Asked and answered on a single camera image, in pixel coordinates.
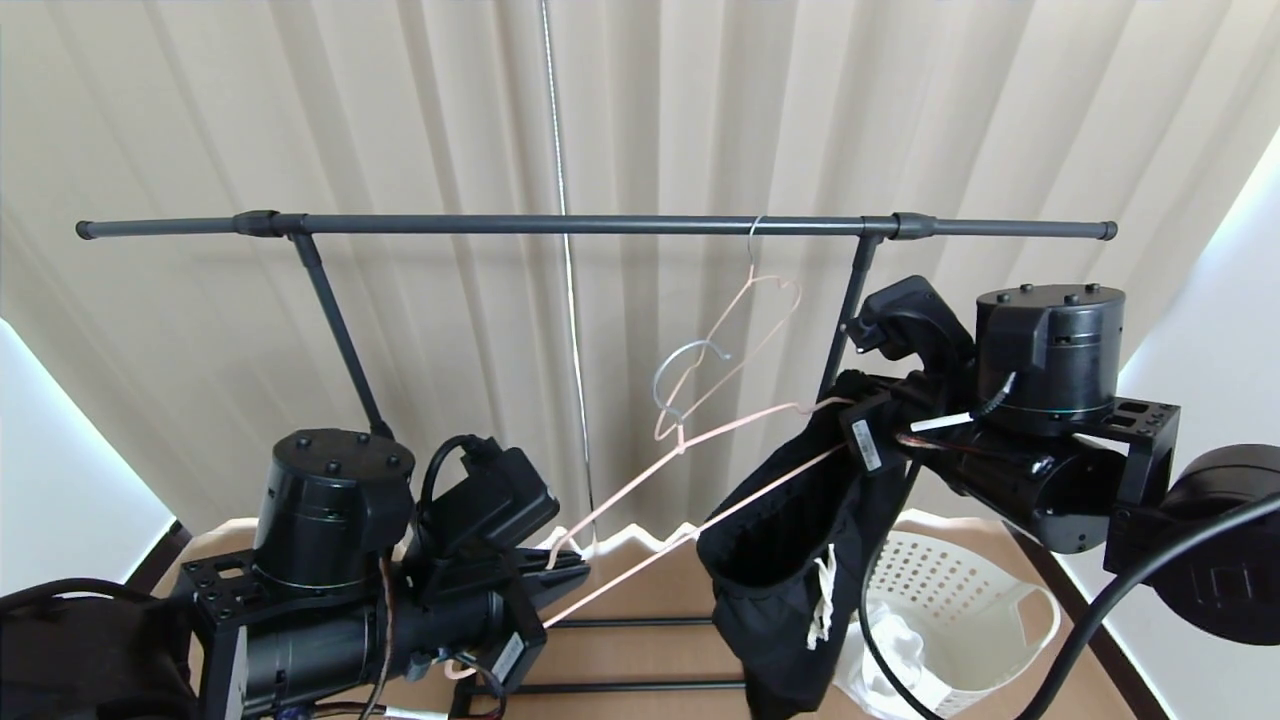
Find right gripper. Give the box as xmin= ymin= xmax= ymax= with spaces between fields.
xmin=840 ymin=392 xmax=1113 ymax=556

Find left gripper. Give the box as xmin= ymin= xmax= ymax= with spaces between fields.
xmin=240 ymin=575 xmax=548 ymax=719

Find black shorts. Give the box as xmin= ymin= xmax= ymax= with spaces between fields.
xmin=696 ymin=370 xmax=913 ymax=720

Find pink clothes hanger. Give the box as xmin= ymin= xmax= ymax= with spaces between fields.
xmin=654 ymin=214 xmax=804 ymax=444
xmin=445 ymin=340 xmax=859 ymax=683

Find white laundry basket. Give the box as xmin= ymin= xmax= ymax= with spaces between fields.
xmin=835 ymin=528 xmax=1063 ymax=720

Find black clothes rack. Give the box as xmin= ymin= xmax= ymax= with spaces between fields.
xmin=75 ymin=210 xmax=1119 ymax=720

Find white garment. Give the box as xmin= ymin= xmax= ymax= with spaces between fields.
xmin=838 ymin=608 xmax=951 ymax=720

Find beige curtain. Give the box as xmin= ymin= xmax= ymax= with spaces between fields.
xmin=0 ymin=0 xmax=1280 ymax=561

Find silver curtain wand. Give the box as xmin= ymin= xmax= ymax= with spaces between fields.
xmin=540 ymin=0 xmax=601 ymax=546

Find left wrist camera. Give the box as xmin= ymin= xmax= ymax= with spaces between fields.
xmin=412 ymin=435 xmax=561 ymax=601

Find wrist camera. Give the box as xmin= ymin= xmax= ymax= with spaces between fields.
xmin=846 ymin=275 xmax=977 ymax=389
xmin=412 ymin=435 xmax=561 ymax=601

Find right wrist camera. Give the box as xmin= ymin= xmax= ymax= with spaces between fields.
xmin=846 ymin=275 xmax=977 ymax=389

